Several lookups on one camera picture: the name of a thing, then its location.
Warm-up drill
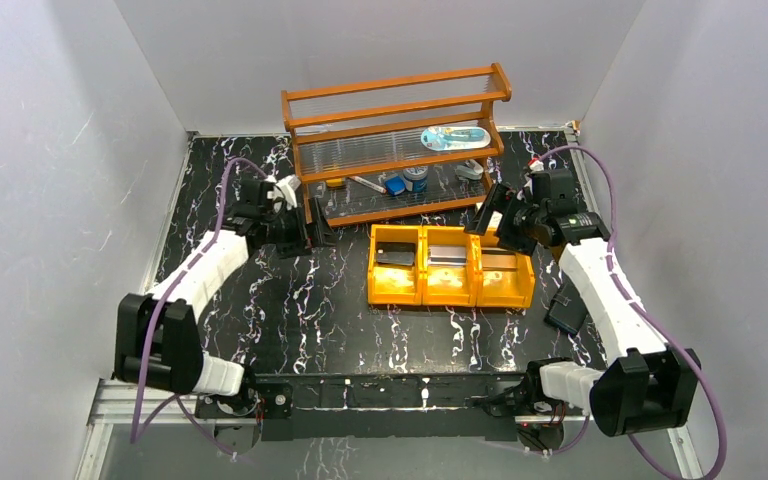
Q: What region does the blue blister pack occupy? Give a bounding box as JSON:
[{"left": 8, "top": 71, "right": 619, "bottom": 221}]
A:
[{"left": 420, "top": 126, "right": 491, "bottom": 152}]

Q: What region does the aluminium frame rail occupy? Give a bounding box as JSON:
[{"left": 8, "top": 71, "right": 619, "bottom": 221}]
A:
[{"left": 72, "top": 378, "right": 707, "bottom": 480}]

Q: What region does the right yellow plastic bin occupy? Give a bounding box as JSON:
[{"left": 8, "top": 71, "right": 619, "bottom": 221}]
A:
[{"left": 476, "top": 228, "right": 536, "bottom": 309}]

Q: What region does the orange wooden shelf rack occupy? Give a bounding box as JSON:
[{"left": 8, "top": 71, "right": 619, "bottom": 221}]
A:
[{"left": 281, "top": 62, "right": 512, "bottom": 226}]

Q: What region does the grey stapler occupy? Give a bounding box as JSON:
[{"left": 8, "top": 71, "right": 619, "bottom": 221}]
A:
[{"left": 454, "top": 159, "right": 484, "bottom": 181}]

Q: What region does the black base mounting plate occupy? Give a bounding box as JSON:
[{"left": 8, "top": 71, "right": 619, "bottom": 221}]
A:
[{"left": 196, "top": 373, "right": 570, "bottom": 441}]

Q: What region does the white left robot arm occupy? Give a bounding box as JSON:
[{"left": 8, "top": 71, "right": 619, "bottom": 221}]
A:
[{"left": 114, "top": 175, "right": 335, "bottom": 416}]

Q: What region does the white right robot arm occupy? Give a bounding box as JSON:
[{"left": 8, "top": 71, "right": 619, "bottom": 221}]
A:
[{"left": 465, "top": 169, "right": 700, "bottom": 437}]

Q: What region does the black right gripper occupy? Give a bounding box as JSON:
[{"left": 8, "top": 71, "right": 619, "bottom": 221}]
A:
[{"left": 464, "top": 183, "right": 546, "bottom": 257}]

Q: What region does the yellow plastic bin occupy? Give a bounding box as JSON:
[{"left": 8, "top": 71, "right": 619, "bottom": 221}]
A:
[
  {"left": 422, "top": 226, "right": 479, "bottom": 307},
  {"left": 476, "top": 228, "right": 536, "bottom": 309},
  {"left": 367, "top": 224, "right": 423, "bottom": 306}
]

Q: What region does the black leather card holder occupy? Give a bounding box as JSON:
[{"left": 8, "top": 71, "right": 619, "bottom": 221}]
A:
[{"left": 544, "top": 282, "right": 588, "bottom": 336}]

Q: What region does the round tape tin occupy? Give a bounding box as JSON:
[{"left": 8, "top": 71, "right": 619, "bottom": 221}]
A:
[{"left": 402, "top": 165, "right": 428, "bottom": 193}]

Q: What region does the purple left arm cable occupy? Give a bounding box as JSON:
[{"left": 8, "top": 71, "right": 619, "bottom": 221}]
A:
[{"left": 129, "top": 156, "right": 273, "bottom": 458}]

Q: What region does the middle yellow plastic bin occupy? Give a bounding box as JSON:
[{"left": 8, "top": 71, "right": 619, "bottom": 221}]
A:
[{"left": 422, "top": 226, "right": 479, "bottom": 307}]

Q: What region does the silver cards stack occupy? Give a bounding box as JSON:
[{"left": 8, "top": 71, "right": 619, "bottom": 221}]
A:
[{"left": 427, "top": 244, "right": 467, "bottom": 267}]

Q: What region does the gold cards stack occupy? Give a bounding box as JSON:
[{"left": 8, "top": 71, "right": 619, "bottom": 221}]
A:
[{"left": 481, "top": 248, "right": 518, "bottom": 271}]

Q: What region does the left yellow plastic bin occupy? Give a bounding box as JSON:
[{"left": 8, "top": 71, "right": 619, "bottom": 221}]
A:
[{"left": 367, "top": 224, "right": 423, "bottom": 306}]

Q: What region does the red white marker pen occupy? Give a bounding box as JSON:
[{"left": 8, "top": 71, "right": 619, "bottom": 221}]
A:
[{"left": 350, "top": 176, "right": 387, "bottom": 195}]

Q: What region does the black cards stack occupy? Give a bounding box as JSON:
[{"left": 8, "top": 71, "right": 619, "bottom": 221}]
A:
[{"left": 375, "top": 242, "right": 417, "bottom": 267}]

